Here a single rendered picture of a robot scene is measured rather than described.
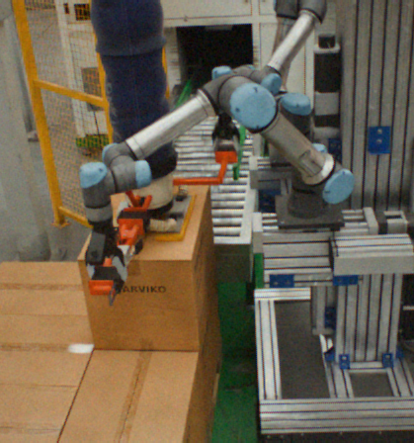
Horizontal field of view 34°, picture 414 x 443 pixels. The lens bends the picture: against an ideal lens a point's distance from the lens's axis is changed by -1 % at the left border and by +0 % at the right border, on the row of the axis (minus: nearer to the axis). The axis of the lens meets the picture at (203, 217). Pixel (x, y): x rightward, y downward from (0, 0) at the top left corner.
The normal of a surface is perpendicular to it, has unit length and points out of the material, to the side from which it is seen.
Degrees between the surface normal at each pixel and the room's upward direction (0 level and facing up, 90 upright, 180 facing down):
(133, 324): 90
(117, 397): 0
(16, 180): 90
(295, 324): 0
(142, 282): 90
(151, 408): 0
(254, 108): 84
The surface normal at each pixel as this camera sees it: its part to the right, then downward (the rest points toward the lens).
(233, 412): -0.07, -0.87
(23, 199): -0.11, 0.49
